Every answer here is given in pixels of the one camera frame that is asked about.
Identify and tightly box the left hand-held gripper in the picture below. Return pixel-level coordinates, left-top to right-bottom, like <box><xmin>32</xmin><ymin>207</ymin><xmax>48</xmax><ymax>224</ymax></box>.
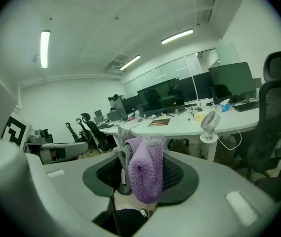
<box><xmin>0</xmin><ymin>58</ymin><xmax>89</xmax><ymax>165</ymax></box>

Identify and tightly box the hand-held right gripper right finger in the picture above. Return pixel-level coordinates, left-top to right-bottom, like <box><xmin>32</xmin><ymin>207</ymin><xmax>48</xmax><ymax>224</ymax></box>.
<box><xmin>132</xmin><ymin>149</ymin><xmax>281</xmax><ymax>237</ymax></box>

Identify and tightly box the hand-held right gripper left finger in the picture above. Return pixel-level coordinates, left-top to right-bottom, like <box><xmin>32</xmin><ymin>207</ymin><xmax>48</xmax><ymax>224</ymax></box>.
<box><xmin>0</xmin><ymin>139</ymin><xmax>123</xmax><ymax>237</ymax></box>

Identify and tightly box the purple fluffy sock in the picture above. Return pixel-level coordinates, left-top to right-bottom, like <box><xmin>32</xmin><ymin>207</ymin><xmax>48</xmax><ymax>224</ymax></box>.
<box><xmin>113</xmin><ymin>125</ymin><xmax>167</xmax><ymax>204</ymax></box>

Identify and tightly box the dark printed mouse pad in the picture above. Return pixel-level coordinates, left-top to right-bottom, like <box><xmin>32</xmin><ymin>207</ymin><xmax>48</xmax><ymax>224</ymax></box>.
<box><xmin>147</xmin><ymin>118</ymin><xmax>171</xmax><ymax>127</ymax></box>

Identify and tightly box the person's shoe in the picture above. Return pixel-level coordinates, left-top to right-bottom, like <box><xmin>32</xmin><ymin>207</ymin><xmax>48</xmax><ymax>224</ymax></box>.
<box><xmin>139</xmin><ymin>207</ymin><xmax>151</xmax><ymax>219</ymax></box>

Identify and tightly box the person's dark trouser leg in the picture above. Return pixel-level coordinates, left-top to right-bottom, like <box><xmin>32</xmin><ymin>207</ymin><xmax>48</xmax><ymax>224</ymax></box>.
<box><xmin>93</xmin><ymin>208</ymin><xmax>149</xmax><ymax>237</ymax></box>

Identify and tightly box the white desk fan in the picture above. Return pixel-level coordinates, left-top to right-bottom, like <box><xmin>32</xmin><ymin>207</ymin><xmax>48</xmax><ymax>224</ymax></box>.
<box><xmin>199</xmin><ymin>110</ymin><xmax>222</xmax><ymax>143</ymax></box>

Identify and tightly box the ceiling air vent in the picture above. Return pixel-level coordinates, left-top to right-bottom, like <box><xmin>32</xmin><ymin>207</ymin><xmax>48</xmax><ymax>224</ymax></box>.
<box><xmin>105</xmin><ymin>54</ymin><xmax>129</xmax><ymax>74</ymax></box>

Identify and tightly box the black curved monitor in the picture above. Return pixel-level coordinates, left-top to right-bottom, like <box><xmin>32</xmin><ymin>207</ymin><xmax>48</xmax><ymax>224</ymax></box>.
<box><xmin>137</xmin><ymin>77</ymin><xmax>186</xmax><ymax>117</ymax></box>

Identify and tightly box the long ceiling light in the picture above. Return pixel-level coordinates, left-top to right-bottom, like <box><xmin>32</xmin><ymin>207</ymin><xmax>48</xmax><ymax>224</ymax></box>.
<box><xmin>119</xmin><ymin>55</ymin><xmax>141</xmax><ymax>71</ymax></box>
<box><xmin>40</xmin><ymin>30</ymin><xmax>51</xmax><ymax>69</ymax></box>
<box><xmin>161</xmin><ymin>28</ymin><xmax>194</xmax><ymax>45</ymax></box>

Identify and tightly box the black keyboard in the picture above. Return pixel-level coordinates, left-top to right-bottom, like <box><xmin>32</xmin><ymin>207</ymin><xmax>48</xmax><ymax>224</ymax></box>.
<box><xmin>233</xmin><ymin>100</ymin><xmax>260</xmax><ymax>113</ymax></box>

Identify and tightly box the frosted glass partition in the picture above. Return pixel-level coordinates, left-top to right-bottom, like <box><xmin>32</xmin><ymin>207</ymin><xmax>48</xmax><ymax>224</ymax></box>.
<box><xmin>123</xmin><ymin>48</ymin><xmax>221</xmax><ymax>99</ymax></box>

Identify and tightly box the large black flat monitor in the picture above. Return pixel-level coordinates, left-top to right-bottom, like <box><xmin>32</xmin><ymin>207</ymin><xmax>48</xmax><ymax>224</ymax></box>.
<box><xmin>208</xmin><ymin>62</ymin><xmax>257</xmax><ymax>105</ymax></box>

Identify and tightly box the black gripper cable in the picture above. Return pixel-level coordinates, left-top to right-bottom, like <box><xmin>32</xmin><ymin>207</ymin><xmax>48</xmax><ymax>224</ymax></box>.
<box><xmin>109</xmin><ymin>188</ymin><xmax>121</xmax><ymax>236</ymax></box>

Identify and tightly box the white fan cable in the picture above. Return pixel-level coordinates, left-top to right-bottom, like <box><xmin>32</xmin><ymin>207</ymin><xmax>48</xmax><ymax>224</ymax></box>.
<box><xmin>216</xmin><ymin>126</ymin><xmax>242</xmax><ymax>151</ymax></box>

